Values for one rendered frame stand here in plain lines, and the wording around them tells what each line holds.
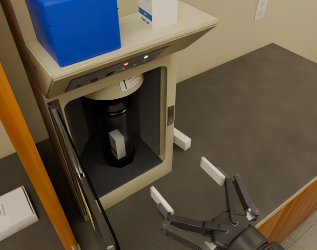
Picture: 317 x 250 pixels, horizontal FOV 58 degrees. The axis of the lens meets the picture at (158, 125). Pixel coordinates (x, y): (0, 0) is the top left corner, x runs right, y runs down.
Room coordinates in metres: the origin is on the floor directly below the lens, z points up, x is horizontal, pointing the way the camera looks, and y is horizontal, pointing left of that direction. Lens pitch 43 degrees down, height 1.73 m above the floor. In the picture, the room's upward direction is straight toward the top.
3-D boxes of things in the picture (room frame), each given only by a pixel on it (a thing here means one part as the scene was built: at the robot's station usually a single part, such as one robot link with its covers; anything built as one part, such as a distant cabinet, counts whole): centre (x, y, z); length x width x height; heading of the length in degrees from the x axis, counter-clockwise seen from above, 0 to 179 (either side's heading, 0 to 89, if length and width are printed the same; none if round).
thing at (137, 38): (0.47, 0.05, 1.46); 0.32 x 0.12 x 0.10; 126
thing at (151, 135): (0.62, 0.16, 1.19); 0.26 x 0.24 x 0.35; 126
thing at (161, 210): (0.28, -0.01, 1.22); 0.05 x 0.03 x 0.01; 35
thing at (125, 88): (0.61, 0.13, 1.34); 0.18 x 0.18 x 0.05
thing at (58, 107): (0.43, 0.20, 1.19); 0.03 x 0.02 x 0.39; 126
